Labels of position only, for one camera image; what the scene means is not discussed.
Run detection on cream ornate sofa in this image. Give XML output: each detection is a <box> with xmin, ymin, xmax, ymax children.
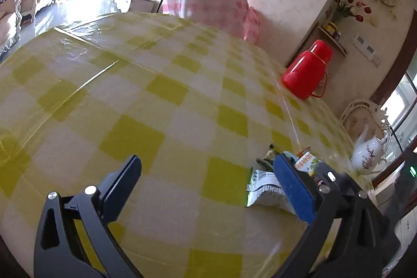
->
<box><xmin>0</xmin><ymin>0</ymin><xmax>23</xmax><ymax>52</ymax></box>

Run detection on wooden wall shelf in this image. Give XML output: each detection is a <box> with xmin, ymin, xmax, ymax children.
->
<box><xmin>317</xmin><ymin>21</ymin><xmax>347</xmax><ymax>56</ymax></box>

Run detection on red artificial flowers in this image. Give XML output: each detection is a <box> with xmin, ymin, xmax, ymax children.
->
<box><xmin>330</xmin><ymin>0</ymin><xmax>373</xmax><ymax>26</ymax></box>

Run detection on white floral teapot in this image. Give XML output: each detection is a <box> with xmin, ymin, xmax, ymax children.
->
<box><xmin>351</xmin><ymin>123</ymin><xmax>391</xmax><ymax>175</ymax></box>

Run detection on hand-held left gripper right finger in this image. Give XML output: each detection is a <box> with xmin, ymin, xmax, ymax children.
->
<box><xmin>274</xmin><ymin>153</ymin><xmax>385</xmax><ymax>278</ymax></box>

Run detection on yellow checkered tablecloth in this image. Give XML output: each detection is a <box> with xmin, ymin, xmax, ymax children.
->
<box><xmin>0</xmin><ymin>11</ymin><xmax>375</xmax><ymax>278</ymax></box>

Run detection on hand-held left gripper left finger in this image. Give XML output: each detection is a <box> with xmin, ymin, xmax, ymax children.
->
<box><xmin>33</xmin><ymin>154</ymin><xmax>144</xmax><ymax>278</ymax></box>

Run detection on white ornate chair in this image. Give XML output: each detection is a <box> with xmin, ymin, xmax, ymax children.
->
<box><xmin>340</xmin><ymin>98</ymin><xmax>391</xmax><ymax>148</ymax></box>

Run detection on red thermos jug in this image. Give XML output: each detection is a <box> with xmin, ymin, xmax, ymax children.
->
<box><xmin>282</xmin><ymin>40</ymin><xmax>333</xmax><ymax>100</ymax></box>

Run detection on wall switch panel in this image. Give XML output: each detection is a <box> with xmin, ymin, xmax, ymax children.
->
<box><xmin>352</xmin><ymin>34</ymin><xmax>381</xmax><ymax>67</ymax></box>

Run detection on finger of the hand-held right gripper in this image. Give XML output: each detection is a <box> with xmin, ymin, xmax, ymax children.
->
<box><xmin>313</xmin><ymin>164</ymin><xmax>345</xmax><ymax>193</ymax></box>

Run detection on green white snack packet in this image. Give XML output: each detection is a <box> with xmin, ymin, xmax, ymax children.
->
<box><xmin>246</xmin><ymin>167</ymin><xmax>295</xmax><ymax>215</ymax></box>

